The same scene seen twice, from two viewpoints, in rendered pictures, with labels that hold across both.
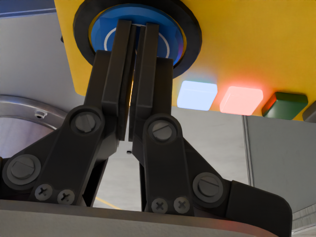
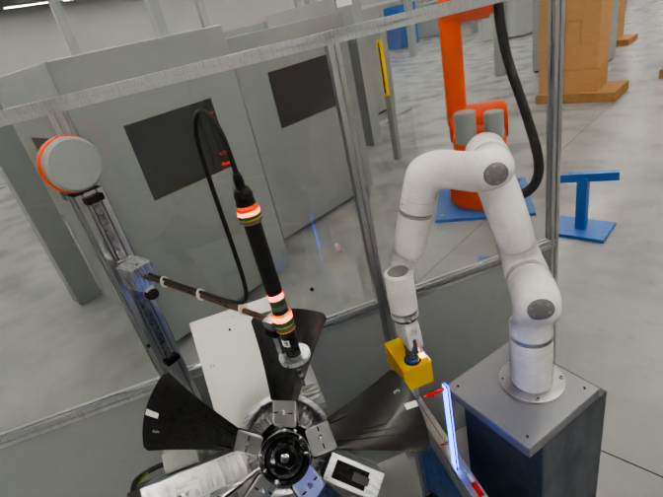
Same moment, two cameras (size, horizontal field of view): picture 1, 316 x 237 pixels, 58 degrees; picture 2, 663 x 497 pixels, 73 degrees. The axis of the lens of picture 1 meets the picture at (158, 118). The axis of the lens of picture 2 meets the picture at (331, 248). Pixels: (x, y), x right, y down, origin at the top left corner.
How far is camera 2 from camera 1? 1.43 m
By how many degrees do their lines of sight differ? 64
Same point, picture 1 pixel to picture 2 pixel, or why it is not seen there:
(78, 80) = (425, 361)
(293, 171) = (500, 287)
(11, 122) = (515, 384)
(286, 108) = not seen: hidden behind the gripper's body
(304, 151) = (486, 297)
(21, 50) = (473, 393)
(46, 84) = (485, 385)
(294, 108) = not seen: hidden behind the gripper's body
